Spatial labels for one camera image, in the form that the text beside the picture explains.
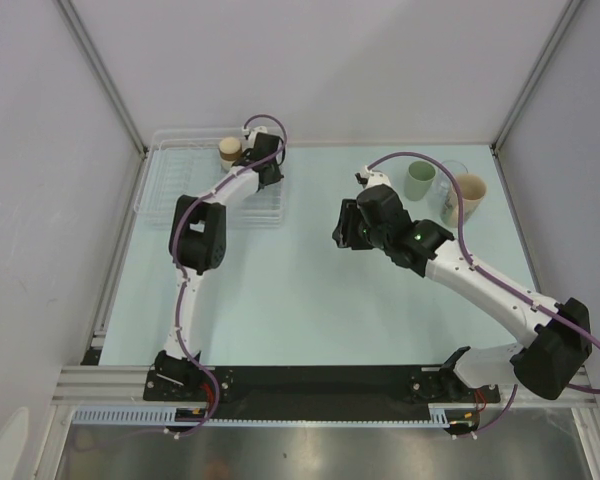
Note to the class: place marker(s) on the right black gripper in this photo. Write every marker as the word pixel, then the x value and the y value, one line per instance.
pixel 344 235

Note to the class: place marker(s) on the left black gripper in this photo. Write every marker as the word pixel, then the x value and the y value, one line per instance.
pixel 277 175

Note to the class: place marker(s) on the brown beige cup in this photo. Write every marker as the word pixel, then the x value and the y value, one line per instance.
pixel 230 151

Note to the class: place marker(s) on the light green cup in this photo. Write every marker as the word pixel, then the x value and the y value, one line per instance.
pixel 420 176

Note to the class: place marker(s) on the clear glass cup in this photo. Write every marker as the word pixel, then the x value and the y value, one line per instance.
pixel 442 184

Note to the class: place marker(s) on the beige patterned mug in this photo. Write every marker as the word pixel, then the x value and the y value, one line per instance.
pixel 463 199

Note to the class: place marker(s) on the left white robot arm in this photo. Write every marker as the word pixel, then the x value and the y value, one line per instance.
pixel 198 244

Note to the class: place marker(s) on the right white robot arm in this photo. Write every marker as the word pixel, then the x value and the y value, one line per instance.
pixel 549 348

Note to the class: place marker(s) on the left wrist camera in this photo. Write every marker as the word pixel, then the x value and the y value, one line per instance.
pixel 250 134

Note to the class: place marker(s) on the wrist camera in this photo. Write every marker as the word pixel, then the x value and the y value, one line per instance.
pixel 367 178
pixel 250 134

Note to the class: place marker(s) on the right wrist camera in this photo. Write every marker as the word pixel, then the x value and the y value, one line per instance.
pixel 367 178

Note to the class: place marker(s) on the white wire dish rack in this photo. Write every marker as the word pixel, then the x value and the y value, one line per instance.
pixel 187 161

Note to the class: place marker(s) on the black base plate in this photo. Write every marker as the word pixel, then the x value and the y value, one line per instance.
pixel 382 393

